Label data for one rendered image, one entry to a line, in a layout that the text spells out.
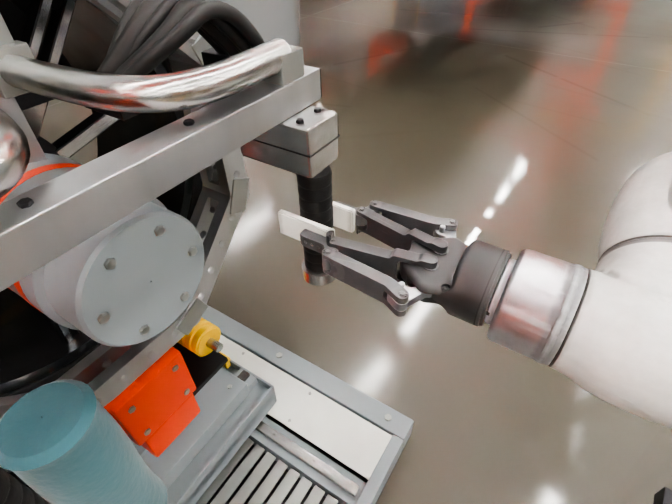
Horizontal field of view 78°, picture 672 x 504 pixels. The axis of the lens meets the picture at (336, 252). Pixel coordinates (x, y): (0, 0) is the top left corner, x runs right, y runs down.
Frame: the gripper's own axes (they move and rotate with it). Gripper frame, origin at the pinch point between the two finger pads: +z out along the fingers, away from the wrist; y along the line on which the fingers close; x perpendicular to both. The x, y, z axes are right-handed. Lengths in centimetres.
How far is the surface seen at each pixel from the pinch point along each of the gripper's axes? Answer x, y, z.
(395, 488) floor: -83, 9, -13
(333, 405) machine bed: -75, 16, 10
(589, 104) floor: -83, 280, -16
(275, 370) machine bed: -75, 16, 29
